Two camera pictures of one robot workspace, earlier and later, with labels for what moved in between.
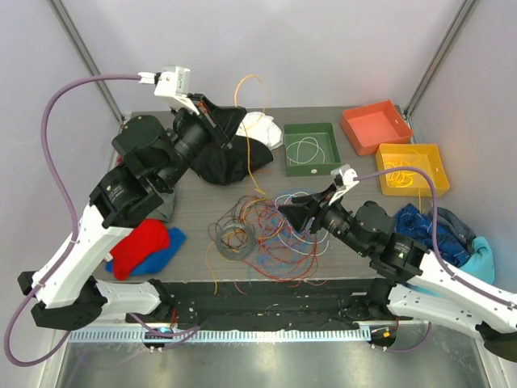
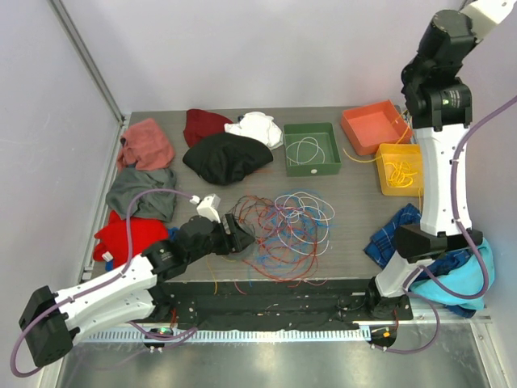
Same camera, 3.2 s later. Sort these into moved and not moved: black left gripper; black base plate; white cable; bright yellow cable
Moved: black left gripper
Not moved: white cable; bright yellow cable; black base plate
